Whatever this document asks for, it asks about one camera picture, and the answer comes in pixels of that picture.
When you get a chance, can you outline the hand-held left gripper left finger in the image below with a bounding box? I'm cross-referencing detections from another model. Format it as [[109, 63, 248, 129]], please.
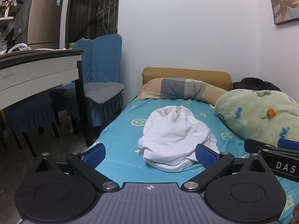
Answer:
[[35, 143, 120, 193]]

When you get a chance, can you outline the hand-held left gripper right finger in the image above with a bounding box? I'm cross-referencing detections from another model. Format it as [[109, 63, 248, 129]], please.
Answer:
[[181, 143, 272, 194]]

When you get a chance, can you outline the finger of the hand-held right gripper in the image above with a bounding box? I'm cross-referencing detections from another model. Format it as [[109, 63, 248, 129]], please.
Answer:
[[243, 138, 299, 159], [278, 138, 299, 149]]

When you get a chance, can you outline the white t-shirt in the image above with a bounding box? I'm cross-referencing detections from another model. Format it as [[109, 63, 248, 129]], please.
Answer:
[[137, 105, 220, 172]]

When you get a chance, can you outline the green printed fleece blanket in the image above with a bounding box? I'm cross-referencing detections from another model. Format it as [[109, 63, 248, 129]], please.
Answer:
[[214, 89, 299, 145]]

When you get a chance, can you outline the teal printed bed sheet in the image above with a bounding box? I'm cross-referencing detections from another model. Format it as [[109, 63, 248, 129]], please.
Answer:
[[85, 97, 299, 224]]

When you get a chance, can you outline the dark cloth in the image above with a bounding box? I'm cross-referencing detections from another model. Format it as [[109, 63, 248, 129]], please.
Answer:
[[232, 77, 283, 91]]

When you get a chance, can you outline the grey seat cushion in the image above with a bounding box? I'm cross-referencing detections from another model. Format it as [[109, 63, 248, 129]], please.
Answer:
[[64, 82, 125, 104]]

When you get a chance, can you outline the plaid pillow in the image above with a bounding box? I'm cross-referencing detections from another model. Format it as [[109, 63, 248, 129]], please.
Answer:
[[137, 77, 228, 105]]

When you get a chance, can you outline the blue covered chair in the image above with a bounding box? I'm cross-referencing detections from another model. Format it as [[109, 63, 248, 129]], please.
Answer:
[[63, 33, 125, 136], [3, 93, 60, 157], [50, 40, 94, 122]]

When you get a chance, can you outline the tan padded headboard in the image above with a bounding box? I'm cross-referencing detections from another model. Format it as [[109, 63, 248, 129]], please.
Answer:
[[142, 67, 232, 91]]

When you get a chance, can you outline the white table with dark top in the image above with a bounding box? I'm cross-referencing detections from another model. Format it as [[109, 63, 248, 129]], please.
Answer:
[[0, 49, 98, 148]]

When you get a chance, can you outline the white plastic bag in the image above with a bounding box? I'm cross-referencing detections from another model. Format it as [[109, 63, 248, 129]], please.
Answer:
[[8, 43, 32, 53]]

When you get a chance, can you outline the framed leaf picture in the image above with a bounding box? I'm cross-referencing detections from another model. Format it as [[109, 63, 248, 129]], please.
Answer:
[[266, 0, 299, 26]]

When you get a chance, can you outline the brown refrigerator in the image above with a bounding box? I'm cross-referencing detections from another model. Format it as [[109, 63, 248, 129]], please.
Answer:
[[14, 0, 64, 49]]

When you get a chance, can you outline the dark metal door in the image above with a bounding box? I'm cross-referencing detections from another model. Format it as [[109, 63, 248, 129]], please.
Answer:
[[65, 0, 121, 49]]

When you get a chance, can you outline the grey hanging cloth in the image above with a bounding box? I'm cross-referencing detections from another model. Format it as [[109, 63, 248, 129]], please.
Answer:
[[12, 3, 32, 41]]

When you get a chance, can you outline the white shelf rack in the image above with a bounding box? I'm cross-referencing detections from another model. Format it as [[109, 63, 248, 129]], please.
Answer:
[[0, 0, 35, 36]]

